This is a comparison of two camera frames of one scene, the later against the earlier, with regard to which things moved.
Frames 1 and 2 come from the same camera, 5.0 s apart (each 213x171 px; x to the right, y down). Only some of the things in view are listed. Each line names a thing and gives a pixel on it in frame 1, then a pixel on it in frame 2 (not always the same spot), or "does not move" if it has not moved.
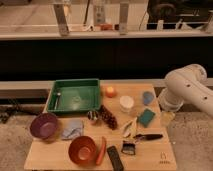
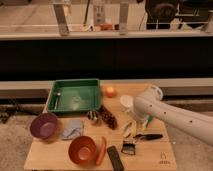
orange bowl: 82,150 does not move
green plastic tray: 75,95 does not move
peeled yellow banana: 129,129 does not move
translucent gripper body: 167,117 → 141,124
